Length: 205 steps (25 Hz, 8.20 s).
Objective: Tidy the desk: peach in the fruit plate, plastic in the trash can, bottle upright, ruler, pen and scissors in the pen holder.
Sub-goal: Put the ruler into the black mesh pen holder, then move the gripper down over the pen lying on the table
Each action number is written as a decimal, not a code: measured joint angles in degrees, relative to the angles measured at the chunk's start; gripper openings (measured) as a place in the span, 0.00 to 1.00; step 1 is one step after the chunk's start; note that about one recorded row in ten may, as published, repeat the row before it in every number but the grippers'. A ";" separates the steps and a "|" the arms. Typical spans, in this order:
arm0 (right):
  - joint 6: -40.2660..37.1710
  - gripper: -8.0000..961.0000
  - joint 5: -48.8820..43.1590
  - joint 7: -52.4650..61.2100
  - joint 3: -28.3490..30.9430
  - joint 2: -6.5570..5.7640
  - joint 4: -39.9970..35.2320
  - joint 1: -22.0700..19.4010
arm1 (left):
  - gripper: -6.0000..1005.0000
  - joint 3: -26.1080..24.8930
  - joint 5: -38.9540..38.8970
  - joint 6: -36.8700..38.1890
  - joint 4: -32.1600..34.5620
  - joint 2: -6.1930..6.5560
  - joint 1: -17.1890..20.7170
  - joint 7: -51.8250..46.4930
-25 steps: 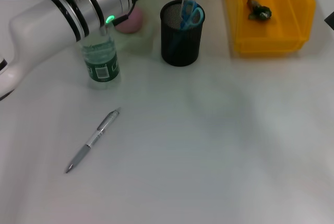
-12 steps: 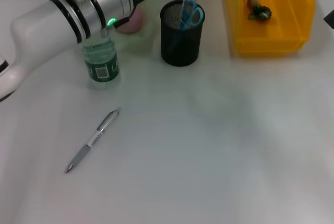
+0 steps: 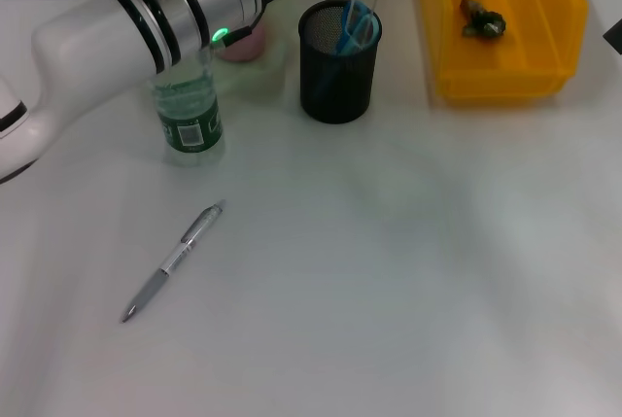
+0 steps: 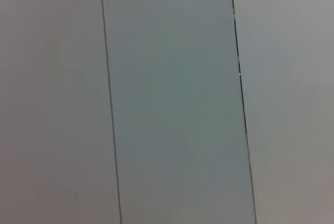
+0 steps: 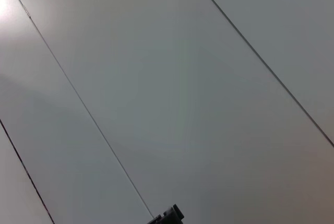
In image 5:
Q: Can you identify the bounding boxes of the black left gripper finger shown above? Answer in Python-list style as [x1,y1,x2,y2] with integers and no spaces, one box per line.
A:
[148,204,185,224]

